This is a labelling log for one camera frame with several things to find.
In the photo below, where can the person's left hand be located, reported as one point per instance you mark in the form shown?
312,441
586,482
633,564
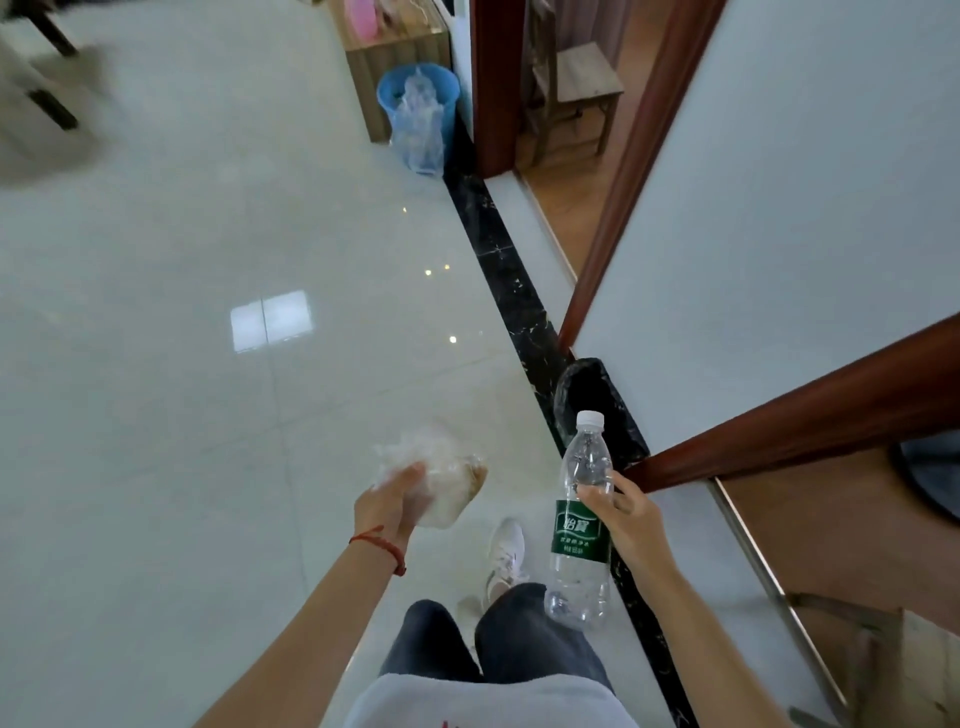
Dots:
386,502

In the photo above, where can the person's right hand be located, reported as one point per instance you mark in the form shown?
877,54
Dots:
634,525

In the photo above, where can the green label plastic bottle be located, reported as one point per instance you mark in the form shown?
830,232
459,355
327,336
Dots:
581,540

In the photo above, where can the clear plastic bag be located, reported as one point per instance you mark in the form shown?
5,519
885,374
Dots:
450,480

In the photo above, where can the person's left forearm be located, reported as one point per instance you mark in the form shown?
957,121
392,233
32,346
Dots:
315,645

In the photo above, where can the person's right forearm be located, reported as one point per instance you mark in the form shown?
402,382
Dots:
697,652

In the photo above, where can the person's left shoe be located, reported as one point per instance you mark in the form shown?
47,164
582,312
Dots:
469,607

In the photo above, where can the black lined trash bin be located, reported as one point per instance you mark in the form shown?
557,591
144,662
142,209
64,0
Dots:
596,390

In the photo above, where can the blue waste basket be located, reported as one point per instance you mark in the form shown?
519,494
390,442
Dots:
391,97

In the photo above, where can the metal door threshold strip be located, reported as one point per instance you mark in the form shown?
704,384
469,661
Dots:
772,592
544,225

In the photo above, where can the dark blue trousers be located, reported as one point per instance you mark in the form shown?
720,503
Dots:
525,637

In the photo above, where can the white shirt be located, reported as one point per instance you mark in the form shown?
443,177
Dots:
487,705

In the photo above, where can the round grey fan base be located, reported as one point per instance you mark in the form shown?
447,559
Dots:
934,472

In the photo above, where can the clear bin liner bag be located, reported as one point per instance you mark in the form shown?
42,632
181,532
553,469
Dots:
420,127

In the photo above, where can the small light wooden cabinet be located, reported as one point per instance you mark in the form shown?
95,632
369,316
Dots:
390,49

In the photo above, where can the pink plastic container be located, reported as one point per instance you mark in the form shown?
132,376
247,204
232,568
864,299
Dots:
361,16

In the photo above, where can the grey furniture with black legs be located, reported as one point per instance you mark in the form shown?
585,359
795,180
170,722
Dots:
45,120

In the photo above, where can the reddish brown door frame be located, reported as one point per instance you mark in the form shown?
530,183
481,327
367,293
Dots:
810,412
645,150

